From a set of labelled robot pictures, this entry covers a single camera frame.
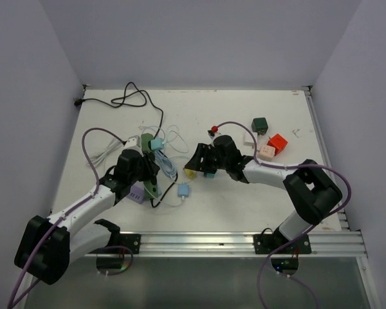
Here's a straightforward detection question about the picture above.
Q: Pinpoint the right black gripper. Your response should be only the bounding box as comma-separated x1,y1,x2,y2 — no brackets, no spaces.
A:
185,143,230,174

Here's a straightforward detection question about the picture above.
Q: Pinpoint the yellow plug adapter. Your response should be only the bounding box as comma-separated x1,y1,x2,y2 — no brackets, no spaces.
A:
185,169,197,180

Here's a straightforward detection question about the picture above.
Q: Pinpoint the green power strip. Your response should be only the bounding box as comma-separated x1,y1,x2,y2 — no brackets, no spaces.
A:
141,133,160,200

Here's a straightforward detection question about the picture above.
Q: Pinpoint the teal plug adapter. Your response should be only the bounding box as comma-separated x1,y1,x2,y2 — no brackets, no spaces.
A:
149,138,165,151

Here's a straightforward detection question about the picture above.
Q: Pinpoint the purple power strip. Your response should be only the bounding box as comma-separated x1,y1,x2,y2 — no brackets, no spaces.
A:
126,184,145,204

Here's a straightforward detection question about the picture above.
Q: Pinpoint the blue plug adapter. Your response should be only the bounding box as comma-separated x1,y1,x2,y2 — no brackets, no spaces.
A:
177,183,190,199

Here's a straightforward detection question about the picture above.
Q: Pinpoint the pink deer cube socket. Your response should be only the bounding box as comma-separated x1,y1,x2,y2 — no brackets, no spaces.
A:
257,145,275,162

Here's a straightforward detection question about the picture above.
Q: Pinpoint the dark green cube plug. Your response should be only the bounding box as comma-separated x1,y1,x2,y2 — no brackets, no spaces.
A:
251,117,269,135

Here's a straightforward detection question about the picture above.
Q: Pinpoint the red cube plug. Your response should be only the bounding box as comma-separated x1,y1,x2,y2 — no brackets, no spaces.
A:
267,134,288,156

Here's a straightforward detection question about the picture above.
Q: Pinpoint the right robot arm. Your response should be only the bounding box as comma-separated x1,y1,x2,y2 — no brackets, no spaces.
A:
185,135,342,253

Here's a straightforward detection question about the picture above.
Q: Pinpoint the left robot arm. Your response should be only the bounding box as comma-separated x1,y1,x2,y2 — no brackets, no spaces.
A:
14,149,160,285

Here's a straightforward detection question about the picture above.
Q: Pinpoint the white cube plug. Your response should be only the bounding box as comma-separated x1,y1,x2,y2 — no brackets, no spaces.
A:
243,132,257,147

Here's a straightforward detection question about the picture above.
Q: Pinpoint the blue power strip cable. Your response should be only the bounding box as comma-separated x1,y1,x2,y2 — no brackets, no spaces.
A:
155,149,178,180

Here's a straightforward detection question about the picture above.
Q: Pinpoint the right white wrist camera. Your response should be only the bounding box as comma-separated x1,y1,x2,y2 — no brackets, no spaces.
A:
207,126,222,140

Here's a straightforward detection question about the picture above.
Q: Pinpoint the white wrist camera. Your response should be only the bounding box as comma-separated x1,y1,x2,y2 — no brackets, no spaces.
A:
124,135,142,151
207,126,222,140

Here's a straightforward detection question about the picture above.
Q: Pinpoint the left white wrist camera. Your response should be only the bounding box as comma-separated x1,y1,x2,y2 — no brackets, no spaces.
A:
124,135,142,151

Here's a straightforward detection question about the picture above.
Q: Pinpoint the white bundled cable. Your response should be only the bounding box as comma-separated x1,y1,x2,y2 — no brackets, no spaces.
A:
85,138,126,168

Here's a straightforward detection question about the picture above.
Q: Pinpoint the left black base bracket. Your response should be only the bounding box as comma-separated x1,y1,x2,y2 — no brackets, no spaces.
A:
91,233,142,255

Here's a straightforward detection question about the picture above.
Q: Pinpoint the black base bracket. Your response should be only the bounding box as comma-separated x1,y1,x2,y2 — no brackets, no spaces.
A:
253,228,312,255
91,233,142,255

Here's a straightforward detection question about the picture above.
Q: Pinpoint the black wall plug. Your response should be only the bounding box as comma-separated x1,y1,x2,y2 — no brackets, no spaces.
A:
74,98,86,108

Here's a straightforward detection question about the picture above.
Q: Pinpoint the black power cable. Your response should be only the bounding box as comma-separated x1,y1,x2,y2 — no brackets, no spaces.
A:
82,80,179,209

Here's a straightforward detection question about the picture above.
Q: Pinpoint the right black base bracket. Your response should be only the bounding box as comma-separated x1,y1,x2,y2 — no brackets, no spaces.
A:
253,228,312,255

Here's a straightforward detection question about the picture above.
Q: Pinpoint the aluminium mounting rail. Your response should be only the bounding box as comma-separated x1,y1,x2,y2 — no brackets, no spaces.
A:
28,227,367,258

